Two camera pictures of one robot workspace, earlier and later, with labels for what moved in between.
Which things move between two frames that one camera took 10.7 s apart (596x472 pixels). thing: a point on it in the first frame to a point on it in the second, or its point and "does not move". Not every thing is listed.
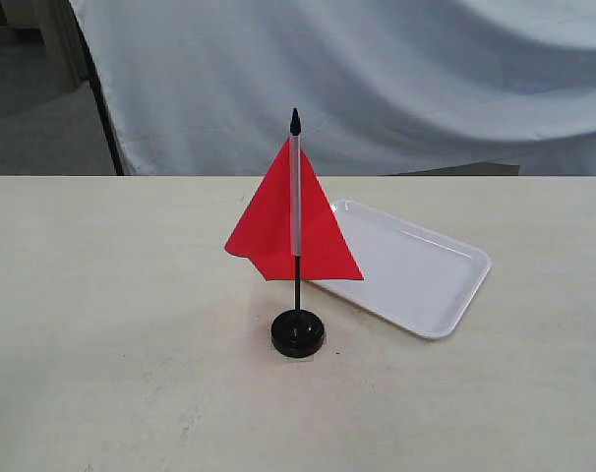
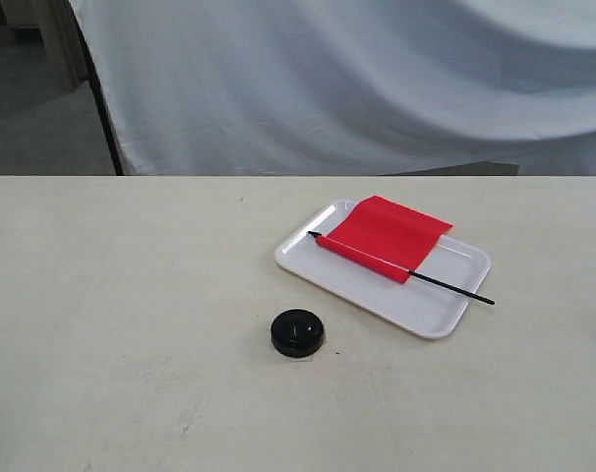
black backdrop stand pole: (118, 168) does not move
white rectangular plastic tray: (414, 276) does not move
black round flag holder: (297, 332) does not move
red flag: (294, 231) to (391, 239)
